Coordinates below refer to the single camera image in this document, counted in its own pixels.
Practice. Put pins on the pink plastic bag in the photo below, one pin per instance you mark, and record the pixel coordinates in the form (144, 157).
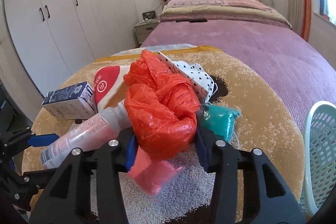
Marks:
(152, 176)

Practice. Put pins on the teal plastic packet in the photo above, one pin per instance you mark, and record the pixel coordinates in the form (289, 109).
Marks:
(220, 120)

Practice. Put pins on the blue and white carton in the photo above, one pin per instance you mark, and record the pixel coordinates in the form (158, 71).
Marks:
(68, 103)

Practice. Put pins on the white nightstand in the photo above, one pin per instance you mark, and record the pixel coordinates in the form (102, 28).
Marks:
(145, 29)

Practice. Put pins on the pink bottle with white cap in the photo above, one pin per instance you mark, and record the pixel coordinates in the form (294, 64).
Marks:
(78, 137)

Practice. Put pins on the white wardrobe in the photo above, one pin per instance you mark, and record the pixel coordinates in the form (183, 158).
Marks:
(65, 3)

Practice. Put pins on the yellow printed blanket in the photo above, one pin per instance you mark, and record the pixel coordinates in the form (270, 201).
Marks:
(262, 121)

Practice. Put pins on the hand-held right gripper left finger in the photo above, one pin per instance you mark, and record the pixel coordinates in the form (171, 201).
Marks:
(130, 154)

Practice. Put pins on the white perforated plastic basket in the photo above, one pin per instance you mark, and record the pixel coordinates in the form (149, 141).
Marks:
(323, 148)

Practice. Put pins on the red plastic bag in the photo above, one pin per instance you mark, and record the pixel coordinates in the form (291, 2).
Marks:
(157, 108)

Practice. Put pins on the black remote control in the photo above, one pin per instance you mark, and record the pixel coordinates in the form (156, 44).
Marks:
(198, 20)

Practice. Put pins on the dark box on nightstand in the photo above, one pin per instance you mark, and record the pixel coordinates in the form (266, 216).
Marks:
(148, 15)

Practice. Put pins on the folded beige quilt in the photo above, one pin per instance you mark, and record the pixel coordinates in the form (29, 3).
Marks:
(225, 12)

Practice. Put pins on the bed with purple cover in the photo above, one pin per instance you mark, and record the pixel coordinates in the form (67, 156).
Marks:
(262, 56)

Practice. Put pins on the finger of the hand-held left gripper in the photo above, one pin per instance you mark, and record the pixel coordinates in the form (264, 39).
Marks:
(25, 188)
(43, 140)

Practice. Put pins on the pink pillow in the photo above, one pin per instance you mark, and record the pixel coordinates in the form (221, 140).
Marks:
(191, 1)
(244, 1)

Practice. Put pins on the red and white packet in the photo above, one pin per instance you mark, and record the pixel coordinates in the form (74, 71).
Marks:
(107, 79)

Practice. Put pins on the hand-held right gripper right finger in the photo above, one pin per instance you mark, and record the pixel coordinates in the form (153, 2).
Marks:
(202, 154)

